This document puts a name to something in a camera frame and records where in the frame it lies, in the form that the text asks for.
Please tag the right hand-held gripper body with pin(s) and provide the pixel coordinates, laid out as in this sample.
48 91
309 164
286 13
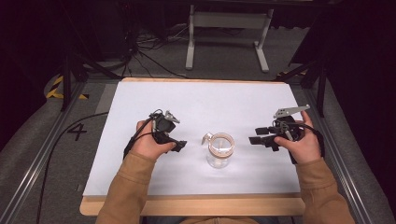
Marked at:
288 123

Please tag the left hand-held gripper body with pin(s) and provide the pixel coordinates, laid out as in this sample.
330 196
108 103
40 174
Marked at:
163 126

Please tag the clear glass jar with lid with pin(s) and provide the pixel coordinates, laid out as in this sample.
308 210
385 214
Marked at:
219 154

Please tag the person's left hand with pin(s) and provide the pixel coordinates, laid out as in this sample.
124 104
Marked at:
148 144

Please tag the person's right hand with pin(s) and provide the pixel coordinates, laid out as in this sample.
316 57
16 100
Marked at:
303 147

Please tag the white table mat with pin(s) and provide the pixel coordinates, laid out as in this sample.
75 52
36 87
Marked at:
199 105

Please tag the black metal stand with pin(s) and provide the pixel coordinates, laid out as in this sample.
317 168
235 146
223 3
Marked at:
74 71
319 77

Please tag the wooden table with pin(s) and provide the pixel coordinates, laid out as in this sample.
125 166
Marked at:
193 205

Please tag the aluminium floor rail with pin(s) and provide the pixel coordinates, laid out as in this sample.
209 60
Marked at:
339 161
37 161

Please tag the white metal desk frame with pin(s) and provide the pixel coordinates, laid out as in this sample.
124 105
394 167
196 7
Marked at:
229 20

